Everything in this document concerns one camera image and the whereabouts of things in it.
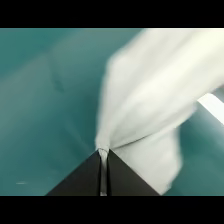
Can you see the white garment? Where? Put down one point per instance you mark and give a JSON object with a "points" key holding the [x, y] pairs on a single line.
{"points": [[156, 90]]}

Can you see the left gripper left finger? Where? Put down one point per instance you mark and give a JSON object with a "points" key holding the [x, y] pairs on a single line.
{"points": [[83, 180]]}

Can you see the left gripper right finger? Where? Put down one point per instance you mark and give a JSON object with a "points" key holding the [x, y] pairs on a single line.
{"points": [[128, 180]]}

